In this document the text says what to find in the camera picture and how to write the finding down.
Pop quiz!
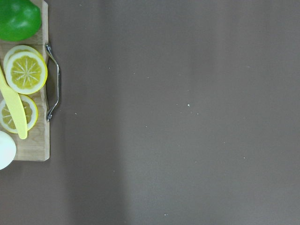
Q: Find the wooden cutting board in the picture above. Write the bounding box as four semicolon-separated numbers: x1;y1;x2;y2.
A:
0;0;50;161

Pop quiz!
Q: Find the lower lemon slice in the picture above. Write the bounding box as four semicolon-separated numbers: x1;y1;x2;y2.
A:
0;94;38;134

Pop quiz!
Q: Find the lemon slice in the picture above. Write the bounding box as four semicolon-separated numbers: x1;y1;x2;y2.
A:
3;45;48;95
0;94;38;134

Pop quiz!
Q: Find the upper lemon slice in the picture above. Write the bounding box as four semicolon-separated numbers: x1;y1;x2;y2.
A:
3;45;48;95

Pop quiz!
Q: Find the yellow plastic knife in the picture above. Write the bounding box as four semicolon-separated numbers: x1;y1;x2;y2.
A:
0;69;28;140

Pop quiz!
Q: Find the white toy bun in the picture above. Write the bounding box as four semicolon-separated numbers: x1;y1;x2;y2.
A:
0;131;16;170

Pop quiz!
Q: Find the green toy lime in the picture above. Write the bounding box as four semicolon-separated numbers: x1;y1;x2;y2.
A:
0;0;42;42

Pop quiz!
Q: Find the metal board handle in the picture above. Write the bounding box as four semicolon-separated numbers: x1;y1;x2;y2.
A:
45;43;61;122

